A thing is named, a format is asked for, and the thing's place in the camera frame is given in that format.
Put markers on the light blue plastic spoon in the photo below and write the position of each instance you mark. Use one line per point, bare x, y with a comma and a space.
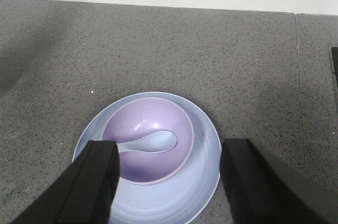
157, 142

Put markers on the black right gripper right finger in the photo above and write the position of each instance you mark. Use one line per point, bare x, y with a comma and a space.
261, 188

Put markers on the purple plastic bowl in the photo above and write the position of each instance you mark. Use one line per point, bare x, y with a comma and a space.
171, 128

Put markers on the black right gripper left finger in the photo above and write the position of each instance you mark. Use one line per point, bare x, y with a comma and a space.
83, 193

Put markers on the light blue plastic plate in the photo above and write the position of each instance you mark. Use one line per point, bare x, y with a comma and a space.
179, 199

